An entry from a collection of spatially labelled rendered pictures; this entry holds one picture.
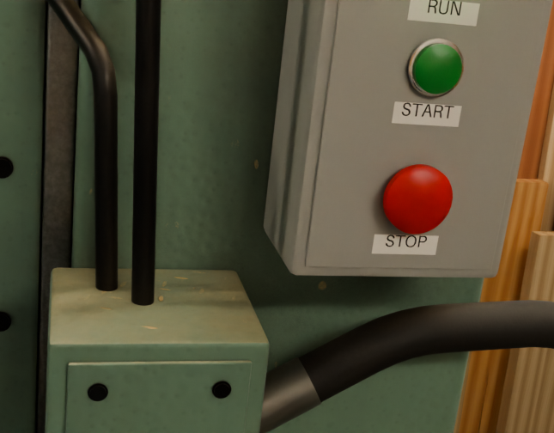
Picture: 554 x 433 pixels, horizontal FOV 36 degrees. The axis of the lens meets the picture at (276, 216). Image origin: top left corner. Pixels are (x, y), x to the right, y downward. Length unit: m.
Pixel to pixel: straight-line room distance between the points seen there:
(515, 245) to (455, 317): 1.55
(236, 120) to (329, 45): 0.08
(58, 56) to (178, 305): 0.13
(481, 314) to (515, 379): 1.59
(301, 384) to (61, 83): 0.18
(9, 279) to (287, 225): 0.16
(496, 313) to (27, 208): 0.24
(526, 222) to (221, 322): 1.63
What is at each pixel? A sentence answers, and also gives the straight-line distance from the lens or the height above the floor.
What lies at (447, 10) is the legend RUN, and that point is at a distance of 0.36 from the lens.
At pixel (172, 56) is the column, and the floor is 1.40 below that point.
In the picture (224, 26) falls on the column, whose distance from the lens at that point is 0.40.
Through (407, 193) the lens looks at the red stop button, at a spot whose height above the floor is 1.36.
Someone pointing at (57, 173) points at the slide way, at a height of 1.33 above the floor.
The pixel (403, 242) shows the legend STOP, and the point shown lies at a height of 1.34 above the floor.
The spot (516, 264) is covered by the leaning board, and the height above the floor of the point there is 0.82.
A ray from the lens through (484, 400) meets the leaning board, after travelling 2.11.
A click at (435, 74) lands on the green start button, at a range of 0.36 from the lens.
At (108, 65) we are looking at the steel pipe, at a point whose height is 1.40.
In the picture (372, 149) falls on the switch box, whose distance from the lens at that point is 0.36.
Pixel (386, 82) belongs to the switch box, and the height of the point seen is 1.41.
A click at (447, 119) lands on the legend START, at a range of 0.37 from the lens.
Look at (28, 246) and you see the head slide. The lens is 0.46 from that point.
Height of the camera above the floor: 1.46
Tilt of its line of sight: 18 degrees down
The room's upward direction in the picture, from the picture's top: 7 degrees clockwise
